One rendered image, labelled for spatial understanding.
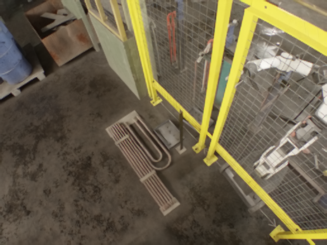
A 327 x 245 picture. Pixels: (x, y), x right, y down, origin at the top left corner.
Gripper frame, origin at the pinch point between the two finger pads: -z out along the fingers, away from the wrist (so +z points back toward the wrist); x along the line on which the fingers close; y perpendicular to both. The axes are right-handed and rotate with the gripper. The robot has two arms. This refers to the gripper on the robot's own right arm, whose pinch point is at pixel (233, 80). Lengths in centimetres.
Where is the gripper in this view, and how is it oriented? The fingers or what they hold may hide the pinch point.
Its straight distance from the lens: 131.1
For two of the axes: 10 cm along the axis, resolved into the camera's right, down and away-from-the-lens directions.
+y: 1.1, 4.9, 8.6
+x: 5.8, 6.8, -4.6
